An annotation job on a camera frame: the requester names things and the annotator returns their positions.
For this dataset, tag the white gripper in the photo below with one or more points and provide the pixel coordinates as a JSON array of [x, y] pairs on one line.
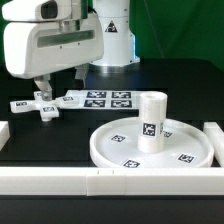
[[36, 49]]

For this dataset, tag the white cross-shaped table base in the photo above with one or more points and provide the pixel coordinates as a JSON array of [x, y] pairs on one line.
[[48, 109]]

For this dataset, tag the white round table top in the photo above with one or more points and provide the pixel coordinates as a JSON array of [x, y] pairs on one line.
[[115, 145]]

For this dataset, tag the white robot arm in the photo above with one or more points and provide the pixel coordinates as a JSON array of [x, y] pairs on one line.
[[118, 40]]

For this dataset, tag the white left fence block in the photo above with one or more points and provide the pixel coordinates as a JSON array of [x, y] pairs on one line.
[[4, 133]]

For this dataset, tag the white fence block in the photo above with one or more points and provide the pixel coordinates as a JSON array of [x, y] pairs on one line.
[[216, 135], [4, 133]]

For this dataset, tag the white front fence bar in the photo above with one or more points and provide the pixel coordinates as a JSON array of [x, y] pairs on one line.
[[111, 181]]

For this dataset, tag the white right fence block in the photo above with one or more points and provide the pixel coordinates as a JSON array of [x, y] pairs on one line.
[[216, 135]]

